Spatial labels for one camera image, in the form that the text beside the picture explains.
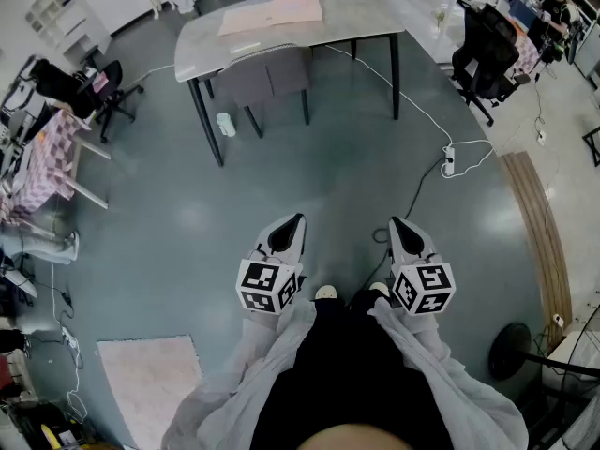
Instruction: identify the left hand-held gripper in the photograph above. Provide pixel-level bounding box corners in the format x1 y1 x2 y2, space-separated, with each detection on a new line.
235 212 308 318

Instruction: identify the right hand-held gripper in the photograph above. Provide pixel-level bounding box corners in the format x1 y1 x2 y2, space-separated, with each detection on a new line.
386 216 458 318

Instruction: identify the person's left forearm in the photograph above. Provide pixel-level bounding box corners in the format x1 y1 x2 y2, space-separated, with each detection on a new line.
160 297 321 450

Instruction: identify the person's right forearm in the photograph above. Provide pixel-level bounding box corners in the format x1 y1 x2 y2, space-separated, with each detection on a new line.
367 296 530 450

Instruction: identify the white canister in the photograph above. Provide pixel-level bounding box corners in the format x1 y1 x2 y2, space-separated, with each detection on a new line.
216 112 237 139

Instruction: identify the wooden floor strip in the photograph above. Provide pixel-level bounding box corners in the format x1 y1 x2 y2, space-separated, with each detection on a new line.
498 150 574 352

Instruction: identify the person's black skirt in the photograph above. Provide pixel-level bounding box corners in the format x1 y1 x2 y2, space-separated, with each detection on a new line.
250 291 454 450

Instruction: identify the black standing fan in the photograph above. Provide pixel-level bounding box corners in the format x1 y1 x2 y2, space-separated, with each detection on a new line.
487 305 600 398

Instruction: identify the grey upholstered chair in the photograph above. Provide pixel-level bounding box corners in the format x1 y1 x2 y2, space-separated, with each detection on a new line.
211 44 314 140

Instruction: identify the pink rug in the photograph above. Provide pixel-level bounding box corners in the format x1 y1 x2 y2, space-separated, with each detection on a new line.
96 334 205 450

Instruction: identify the black mesh office chair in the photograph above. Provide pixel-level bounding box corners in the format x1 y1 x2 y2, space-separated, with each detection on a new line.
449 2 533 128

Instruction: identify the black swivel chair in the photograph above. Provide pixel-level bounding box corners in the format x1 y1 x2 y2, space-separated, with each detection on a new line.
77 58 146 144

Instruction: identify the pink folder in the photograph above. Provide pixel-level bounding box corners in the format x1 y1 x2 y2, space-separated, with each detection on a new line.
217 0 324 38

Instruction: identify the grey curved desk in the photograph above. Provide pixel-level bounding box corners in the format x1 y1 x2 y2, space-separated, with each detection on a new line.
173 0 407 168

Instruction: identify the pink checkered tablecloth table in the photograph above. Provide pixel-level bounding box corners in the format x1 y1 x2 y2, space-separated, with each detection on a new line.
0 108 113 228

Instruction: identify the black jacket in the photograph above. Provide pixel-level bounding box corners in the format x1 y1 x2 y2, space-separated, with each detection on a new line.
28 57 98 120

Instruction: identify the white cubby shelf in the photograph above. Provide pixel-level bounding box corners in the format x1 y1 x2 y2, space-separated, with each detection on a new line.
23 0 113 68

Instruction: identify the black cable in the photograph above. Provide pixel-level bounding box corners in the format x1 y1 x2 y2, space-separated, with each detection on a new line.
344 156 447 307

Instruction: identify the white cable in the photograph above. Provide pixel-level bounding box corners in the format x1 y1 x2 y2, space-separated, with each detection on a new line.
322 43 496 180

